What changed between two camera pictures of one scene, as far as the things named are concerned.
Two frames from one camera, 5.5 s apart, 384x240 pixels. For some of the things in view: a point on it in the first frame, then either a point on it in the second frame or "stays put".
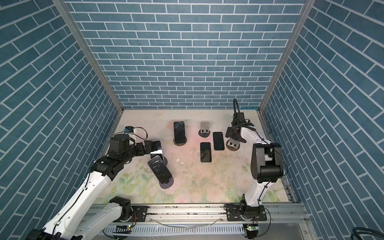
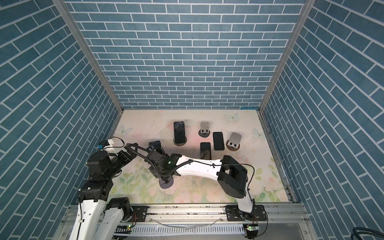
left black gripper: [147, 147] → [129, 152]
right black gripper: [229, 133] → [154, 171]
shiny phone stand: [157, 151] stays put
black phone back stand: [179, 138] stays put
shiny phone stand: [218, 141] stays put
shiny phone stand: [205, 152] stays put
